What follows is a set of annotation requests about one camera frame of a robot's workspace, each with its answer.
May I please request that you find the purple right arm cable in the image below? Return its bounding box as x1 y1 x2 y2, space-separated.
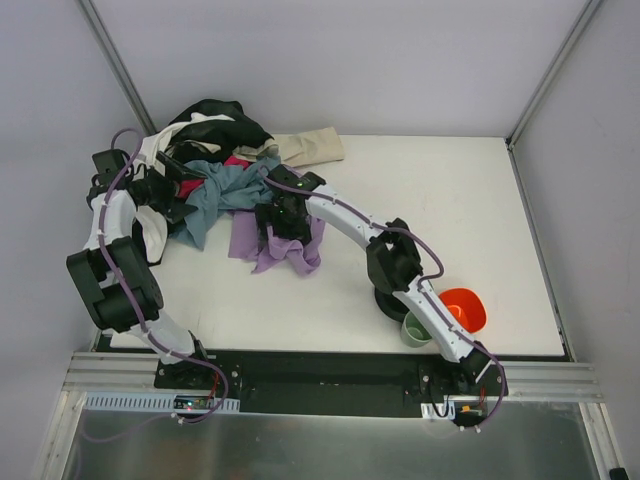
257 164 509 406

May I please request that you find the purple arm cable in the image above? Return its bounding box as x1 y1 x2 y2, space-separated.
257 164 509 406
97 128 230 401

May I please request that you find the beige folded cloth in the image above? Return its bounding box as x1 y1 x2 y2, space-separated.
234 126 347 169

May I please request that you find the white cloth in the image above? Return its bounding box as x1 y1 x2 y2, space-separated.
134 122 222 265

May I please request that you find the blue-grey cloth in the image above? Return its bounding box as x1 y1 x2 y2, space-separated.
170 156 281 251

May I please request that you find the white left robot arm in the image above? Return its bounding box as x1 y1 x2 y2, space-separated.
66 148 206 367

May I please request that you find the magenta cloth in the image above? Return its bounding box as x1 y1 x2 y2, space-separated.
177 156 250 199

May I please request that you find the right aluminium frame post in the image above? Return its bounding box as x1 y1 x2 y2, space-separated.
505 0 605 151

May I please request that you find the left aluminium frame post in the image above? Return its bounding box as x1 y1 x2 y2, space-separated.
76 0 156 134

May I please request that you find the lilac cloth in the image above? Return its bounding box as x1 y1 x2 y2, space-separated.
228 189 326 277

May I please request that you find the aluminium front rail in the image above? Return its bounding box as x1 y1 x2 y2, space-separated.
64 352 604 403

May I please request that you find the black mesh cloth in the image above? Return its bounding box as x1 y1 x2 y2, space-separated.
170 99 272 150

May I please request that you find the aluminium frame post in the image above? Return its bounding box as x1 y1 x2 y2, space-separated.
76 0 156 134
505 0 605 151

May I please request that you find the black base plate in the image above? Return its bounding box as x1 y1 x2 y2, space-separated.
154 350 508 418

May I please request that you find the orange bowl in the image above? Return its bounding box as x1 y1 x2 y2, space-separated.
439 288 487 333

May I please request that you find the pale green cup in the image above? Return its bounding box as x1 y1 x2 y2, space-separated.
400 312 432 348

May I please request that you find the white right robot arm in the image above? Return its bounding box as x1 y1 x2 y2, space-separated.
258 165 494 385

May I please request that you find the cream black tote bag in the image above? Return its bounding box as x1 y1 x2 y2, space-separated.
163 113 275 164

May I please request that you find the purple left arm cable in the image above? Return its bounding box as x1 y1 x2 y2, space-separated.
97 128 230 401

